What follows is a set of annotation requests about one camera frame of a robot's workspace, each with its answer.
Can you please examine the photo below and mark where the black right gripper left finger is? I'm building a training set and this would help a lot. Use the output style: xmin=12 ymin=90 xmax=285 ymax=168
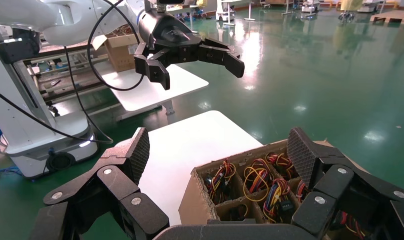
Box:
xmin=29 ymin=127 xmax=170 ymax=240

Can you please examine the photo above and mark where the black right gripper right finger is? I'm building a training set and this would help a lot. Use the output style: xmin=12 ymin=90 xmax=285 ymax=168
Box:
xmin=287 ymin=127 xmax=404 ymax=240

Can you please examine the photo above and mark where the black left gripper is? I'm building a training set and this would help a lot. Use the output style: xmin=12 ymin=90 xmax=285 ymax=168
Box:
xmin=134 ymin=9 xmax=245 ymax=91

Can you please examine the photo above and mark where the power supply with coloured wires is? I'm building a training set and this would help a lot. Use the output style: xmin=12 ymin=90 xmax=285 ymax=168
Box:
xmin=221 ymin=202 xmax=249 ymax=222
xmin=265 ymin=151 xmax=297 ymax=180
xmin=295 ymin=180 xmax=311 ymax=204
xmin=336 ymin=211 xmax=367 ymax=240
xmin=242 ymin=158 xmax=272 ymax=204
xmin=203 ymin=158 xmax=237 ymax=204
xmin=263 ymin=178 xmax=294 ymax=224

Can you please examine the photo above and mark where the cardboard box with dividers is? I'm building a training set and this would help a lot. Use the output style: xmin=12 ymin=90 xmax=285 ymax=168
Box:
xmin=178 ymin=139 xmax=370 ymax=240

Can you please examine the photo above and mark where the white wheeled cart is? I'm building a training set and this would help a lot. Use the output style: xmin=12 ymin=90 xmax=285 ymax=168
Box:
xmin=216 ymin=0 xmax=237 ymax=27

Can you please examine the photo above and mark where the brown cardboard carton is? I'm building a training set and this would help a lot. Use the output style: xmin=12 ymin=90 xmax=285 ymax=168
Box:
xmin=92 ymin=33 xmax=144 ymax=73

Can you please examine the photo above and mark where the white table stand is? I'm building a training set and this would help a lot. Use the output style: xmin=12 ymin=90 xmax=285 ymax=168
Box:
xmin=221 ymin=0 xmax=256 ymax=22

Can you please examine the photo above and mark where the small white table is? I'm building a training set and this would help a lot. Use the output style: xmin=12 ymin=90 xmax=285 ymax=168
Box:
xmin=139 ymin=110 xmax=264 ymax=227

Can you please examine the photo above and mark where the white robot body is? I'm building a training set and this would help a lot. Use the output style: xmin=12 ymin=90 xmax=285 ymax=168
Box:
xmin=0 ymin=24 xmax=100 ymax=180

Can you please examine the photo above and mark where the grey white machine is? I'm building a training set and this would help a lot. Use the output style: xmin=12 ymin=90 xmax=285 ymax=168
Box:
xmin=301 ymin=0 xmax=322 ymax=18

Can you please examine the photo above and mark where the black wheeled device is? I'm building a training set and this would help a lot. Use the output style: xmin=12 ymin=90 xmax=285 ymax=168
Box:
xmin=338 ymin=11 xmax=355 ymax=24

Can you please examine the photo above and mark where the wooden pallet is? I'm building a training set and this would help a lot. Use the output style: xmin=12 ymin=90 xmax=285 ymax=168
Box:
xmin=370 ymin=9 xmax=404 ymax=25

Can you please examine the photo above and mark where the white pedestal table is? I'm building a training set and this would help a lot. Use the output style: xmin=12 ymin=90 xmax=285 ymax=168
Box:
xmin=100 ymin=64 xmax=209 ymax=125

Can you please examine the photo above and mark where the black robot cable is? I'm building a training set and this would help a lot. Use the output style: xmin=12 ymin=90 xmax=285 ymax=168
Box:
xmin=63 ymin=45 xmax=114 ymax=145
xmin=0 ymin=85 xmax=114 ymax=145
xmin=86 ymin=0 xmax=146 ymax=92

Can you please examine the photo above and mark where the blue floor cable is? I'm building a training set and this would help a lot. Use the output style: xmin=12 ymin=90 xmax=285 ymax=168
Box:
xmin=0 ymin=164 xmax=22 ymax=180

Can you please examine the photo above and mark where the metal frame workbench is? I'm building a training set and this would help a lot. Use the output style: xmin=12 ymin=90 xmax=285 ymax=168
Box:
xmin=23 ymin=43 xmax=123 ymax=107

